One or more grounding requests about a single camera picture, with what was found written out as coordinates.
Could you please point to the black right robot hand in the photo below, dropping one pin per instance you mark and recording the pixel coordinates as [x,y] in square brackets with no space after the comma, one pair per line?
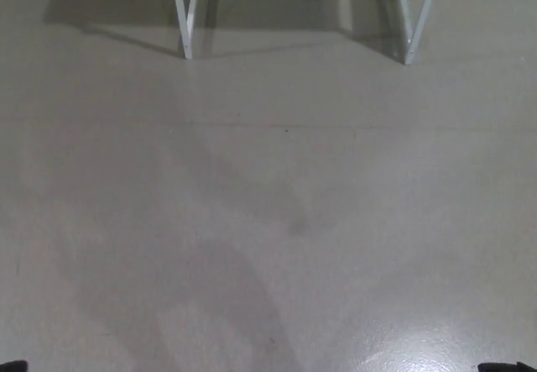
[503,368]

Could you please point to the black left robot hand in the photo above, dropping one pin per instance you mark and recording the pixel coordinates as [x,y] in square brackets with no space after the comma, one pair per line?
[12,367]

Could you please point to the white table with metal legs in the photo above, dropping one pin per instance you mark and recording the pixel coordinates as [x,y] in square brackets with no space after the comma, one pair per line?
[183,23]

